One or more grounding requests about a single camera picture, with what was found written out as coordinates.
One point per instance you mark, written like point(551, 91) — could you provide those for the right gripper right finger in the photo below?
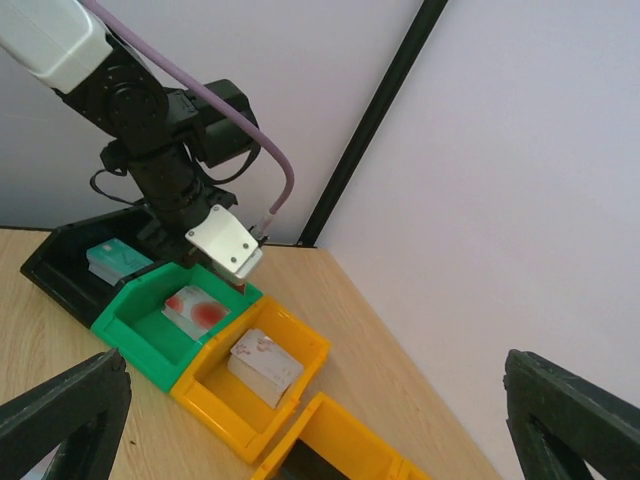
point(564, 427)

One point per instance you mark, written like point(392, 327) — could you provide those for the red white card stack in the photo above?
point(194, 311)

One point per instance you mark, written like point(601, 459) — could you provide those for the left black frame post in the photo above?
point(385, 94)

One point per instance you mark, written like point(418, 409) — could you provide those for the teal card stack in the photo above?
point(114, 260)

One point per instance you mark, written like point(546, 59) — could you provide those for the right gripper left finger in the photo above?
point(78, 414)

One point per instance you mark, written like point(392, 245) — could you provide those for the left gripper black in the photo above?
point(165, 233)

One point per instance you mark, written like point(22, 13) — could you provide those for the green bin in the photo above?
point(134, 321)

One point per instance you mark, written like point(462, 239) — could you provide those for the yellow triple bin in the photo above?
point(327, 442)

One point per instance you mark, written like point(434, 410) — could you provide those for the yellow bin single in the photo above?
point(224, 404)

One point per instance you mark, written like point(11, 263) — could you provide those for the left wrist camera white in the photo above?
point(233, 251)

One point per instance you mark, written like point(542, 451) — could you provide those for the black bin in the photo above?
point(59, 266)

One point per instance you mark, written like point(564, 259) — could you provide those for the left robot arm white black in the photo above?
point(164, 138)

